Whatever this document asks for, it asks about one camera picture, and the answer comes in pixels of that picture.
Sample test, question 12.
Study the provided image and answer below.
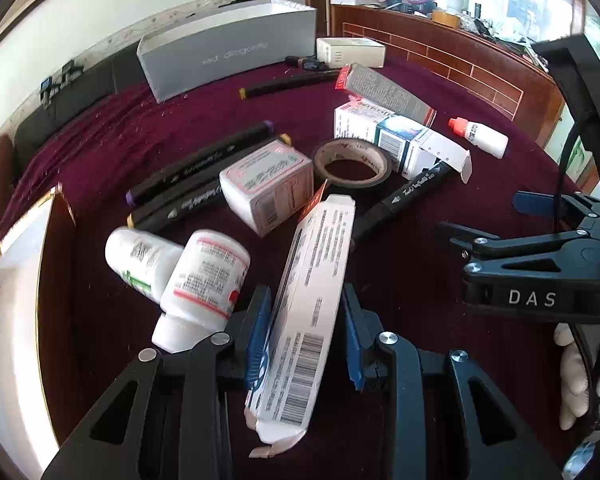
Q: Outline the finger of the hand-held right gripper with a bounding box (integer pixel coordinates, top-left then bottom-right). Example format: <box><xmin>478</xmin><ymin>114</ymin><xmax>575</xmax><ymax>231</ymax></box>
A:
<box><xmin>512</xmin><ymin>191</ymin><xmax>600</xmax><ymax>221</ymax></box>
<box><xmin>435</xmin><ymin>217</ymin><xmax>600</xmax><ymax>275</ymax></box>

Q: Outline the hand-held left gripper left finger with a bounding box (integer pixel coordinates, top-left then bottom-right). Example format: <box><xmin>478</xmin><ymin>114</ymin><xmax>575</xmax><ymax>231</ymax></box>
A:
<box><xmin>42</xmin><ymin>284</ymin><xmax>274</xmax><ymax>480</ymax></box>

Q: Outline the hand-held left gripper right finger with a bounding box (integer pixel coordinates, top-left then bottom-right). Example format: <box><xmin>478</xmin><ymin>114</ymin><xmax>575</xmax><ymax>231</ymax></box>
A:
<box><xmin>341</xmin><ymin>284</ymin><xmax>563</xmax><ymax>480</ymax></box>

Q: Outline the white bottle pink label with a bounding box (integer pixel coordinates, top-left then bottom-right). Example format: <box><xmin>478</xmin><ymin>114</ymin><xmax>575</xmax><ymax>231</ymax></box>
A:
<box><xmin>151</xmin><ymin>229</ymin><xmax>251</xmax><ymax>354</ymax></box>

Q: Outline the long white medicine box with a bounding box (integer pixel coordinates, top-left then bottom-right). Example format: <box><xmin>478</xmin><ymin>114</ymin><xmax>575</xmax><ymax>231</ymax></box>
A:
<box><xmin>244</xmin><ymin>180</ymin><xmax>357</xmax><ymax>458</ymax></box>

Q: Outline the black marker pink cap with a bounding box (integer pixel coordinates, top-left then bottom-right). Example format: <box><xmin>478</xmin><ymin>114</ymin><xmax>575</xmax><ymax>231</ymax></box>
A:
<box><xmin>352</xmin><ymin>159</ymin><xmax>456</xmax><ymax>243</ymax></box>

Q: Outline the white bottle green label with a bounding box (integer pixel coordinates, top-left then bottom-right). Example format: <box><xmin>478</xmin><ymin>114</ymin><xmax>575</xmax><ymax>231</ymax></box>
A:
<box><xmin>104</xmin><ymin>227</ymin><xmax>185</xmax><ymax>305</ymax></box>

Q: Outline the black marker yellow cap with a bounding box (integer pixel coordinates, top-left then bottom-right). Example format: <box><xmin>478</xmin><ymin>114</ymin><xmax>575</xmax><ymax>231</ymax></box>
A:
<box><xmin>127</xmin><ymin>132</ymin><xmax>294</xmax><ymax>234</ymax></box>
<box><xmin>238</xmin><ymin>71</ymin><xmax>342</xmax><ymax>101</ymax></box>

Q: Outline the small pink white carton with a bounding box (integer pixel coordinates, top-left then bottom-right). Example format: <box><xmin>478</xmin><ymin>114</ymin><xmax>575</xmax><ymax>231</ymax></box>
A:
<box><xmin>219</xmin><ymin>140</ymin><xmax>315</xmax><ymax>239</ymax></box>

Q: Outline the white blue medicine box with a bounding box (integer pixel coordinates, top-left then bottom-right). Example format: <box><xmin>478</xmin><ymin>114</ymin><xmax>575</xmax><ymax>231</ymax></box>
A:
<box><xmin>333</xmin><ymin>100</ymin><xmax>473</xmax><ymax>183</ymax></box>

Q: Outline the black tape roll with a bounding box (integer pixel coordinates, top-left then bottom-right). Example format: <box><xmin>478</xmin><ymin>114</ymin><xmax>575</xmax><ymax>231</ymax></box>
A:
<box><xmin>312</xmin><ymin>139</ymin><xmax>394</xmax><ymax>192</ymax></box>

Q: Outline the black marker purple cap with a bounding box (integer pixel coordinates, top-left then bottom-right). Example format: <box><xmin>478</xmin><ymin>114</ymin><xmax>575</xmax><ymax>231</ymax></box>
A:
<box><xmin>126</xmin><ymin>120</ymin><xmax>274</xmax><ymax>207</ymax></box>

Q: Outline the silver carton red stripe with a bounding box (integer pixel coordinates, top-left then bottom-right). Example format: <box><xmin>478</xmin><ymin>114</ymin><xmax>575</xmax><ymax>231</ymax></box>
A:
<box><xmin>336</xmin><ymin>62</ymin><xmax>438</xmax><ymax>128</ymax></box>

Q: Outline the brown cardboard collecting box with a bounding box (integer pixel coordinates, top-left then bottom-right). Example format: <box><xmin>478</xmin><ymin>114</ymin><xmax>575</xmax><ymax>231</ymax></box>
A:
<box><xmin>0</xmin><ymin>182</ymin><xmax>78</xmax><ymax>466</ymax></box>

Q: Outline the person's right hand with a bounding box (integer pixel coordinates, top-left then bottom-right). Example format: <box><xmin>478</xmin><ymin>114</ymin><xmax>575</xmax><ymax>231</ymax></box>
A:
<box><xmin>554</xmin><ymin>322</ymin><xmax>600</xmax><ymax>432</ymax></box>

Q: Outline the white dropper bottle red cap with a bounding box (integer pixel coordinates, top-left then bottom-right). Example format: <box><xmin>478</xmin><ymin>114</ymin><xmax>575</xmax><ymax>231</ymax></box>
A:
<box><xmin>448</xmin><ymin>116</ymin><xmax>509</xmax><ymax>160</ymax></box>

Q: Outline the brown wooden counter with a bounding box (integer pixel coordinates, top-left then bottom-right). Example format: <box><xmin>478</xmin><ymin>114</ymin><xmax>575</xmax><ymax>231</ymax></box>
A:
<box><xmin>305</xmin><ymin>0</ymin><xmax>567</xmax><ymax>147</ymax></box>

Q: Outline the large grey cardboard box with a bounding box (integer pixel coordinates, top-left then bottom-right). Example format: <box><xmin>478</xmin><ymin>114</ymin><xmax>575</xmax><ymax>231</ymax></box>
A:
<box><xmin>136</xmin><ymin>0</ymin><xmax>318</xmax><ymax>103</ymax></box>

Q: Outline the black leather seat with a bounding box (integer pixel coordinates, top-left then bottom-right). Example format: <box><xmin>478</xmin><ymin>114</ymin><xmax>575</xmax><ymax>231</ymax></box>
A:
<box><xmin>12</xmin><ymin>52</ymin><xmax>151</xmax><ymax>181</ymax></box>

